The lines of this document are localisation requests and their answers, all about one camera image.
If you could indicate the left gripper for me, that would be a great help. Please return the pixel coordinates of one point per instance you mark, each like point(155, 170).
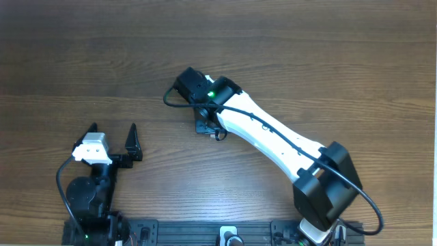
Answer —
point(121, 161)

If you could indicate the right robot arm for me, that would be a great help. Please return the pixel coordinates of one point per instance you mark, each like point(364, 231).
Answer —
point(266, 130)

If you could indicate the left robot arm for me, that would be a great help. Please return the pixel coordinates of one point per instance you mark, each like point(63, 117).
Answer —
point(82, 194)

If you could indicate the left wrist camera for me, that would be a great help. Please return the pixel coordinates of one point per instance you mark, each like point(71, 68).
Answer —
point(94, 148)

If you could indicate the mounting rail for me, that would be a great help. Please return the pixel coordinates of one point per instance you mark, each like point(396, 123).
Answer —
point(191, 232)

